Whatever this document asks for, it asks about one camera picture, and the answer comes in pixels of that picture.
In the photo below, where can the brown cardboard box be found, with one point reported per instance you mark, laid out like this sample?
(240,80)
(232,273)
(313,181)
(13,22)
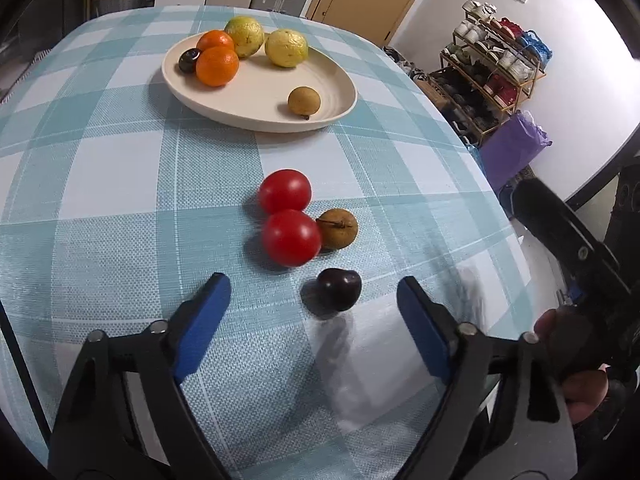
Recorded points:
(440,91)

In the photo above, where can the red tomato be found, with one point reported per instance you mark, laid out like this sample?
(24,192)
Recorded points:
(291,237)
(285,191)

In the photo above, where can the dark purple plum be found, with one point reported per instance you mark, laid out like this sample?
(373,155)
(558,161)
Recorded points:
(188,61)
(339,287)

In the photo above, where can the rows of assorted shoes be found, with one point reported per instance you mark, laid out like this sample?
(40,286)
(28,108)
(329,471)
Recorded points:
(495,60)

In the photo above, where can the teal checked tablecloth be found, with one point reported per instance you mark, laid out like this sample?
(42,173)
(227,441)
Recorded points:
(125,185)

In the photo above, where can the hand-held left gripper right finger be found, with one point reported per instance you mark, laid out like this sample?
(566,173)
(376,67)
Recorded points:
(425,330)

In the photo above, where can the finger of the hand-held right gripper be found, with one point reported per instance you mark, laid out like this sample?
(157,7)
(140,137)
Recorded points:
(550,220)

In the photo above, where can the purple plastic bag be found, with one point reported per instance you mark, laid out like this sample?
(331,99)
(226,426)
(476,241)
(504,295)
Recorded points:
(515,150)

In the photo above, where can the cream round plate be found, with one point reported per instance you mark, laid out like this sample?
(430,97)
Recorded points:
(260,95)

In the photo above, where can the brown longan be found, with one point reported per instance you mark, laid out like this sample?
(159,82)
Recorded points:
(303,101)
(342,230)

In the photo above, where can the orange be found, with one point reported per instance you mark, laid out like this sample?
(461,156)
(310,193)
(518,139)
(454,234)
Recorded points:
(215,40)
(217,66)

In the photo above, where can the green-yellow guava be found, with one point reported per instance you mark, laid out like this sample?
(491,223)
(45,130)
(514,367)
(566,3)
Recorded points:
(245,35)

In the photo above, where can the person's right hand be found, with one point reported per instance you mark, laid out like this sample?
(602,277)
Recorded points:
(585,390)

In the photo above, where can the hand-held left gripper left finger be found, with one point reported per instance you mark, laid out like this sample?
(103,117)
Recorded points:
(200,330)

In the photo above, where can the pile of sneakers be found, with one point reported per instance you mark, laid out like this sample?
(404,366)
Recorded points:
(405,65)

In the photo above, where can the yellow guava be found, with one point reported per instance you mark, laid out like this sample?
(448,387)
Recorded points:
(286,48)

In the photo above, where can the wooden shoe rack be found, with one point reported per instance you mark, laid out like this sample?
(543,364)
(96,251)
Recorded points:
(530,80)

